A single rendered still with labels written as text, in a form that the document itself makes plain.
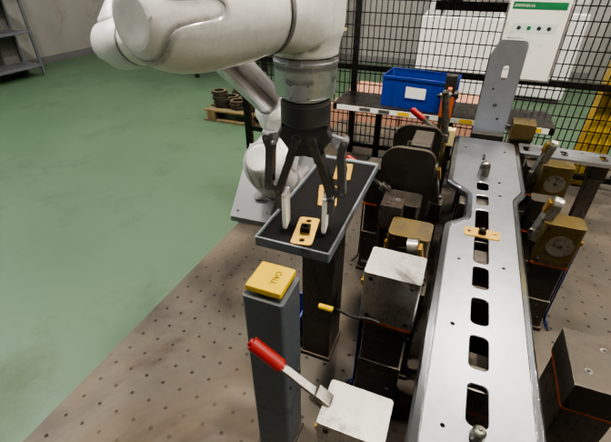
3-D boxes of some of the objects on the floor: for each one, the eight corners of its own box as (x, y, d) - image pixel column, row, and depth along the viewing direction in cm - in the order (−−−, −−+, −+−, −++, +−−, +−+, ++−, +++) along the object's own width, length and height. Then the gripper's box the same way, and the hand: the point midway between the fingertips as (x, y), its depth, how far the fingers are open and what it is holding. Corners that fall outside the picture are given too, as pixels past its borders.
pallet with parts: (237, 100, 521) (235, 67, 498) (323, 111, 483) (323, 76, 460) (203, 119, 458) (197, 83, 435) (297, 134, 420) (296, 95, 397)
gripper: (234, 99, 55) (247, 232, 68) (370, 108, 52) (356, 246, 65) (251, 85, 61) (260, 209, 74) (374, 93, 58) (361, 221, 71)
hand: (305, 212), depth 68 cm, fingers open, 6 cm apart
